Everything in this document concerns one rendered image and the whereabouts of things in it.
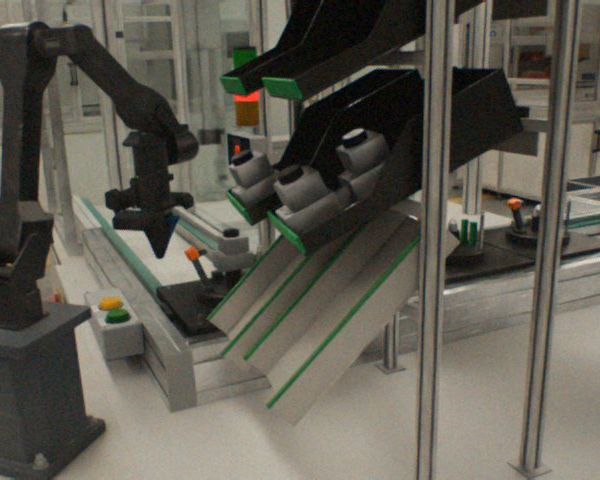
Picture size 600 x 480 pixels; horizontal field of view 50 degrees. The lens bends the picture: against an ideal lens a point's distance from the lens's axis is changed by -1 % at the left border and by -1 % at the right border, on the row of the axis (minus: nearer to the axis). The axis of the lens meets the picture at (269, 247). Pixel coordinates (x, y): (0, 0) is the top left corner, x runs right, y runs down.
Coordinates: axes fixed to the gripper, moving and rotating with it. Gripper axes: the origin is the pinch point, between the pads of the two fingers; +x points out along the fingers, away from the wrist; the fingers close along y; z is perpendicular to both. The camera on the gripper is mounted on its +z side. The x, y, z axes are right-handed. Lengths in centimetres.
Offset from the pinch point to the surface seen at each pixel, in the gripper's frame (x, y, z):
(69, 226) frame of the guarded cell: 14, -54, 61
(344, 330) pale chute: 0, 31, -40
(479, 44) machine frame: -31, -125, -48
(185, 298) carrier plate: 12.5, -4.5, -1.8
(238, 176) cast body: -14.6, 18.2, -23.4
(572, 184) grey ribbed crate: 26, -197, -85
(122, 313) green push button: 12.2, 5.4, 5.5
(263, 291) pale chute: 4.5, 9.5, -22.7
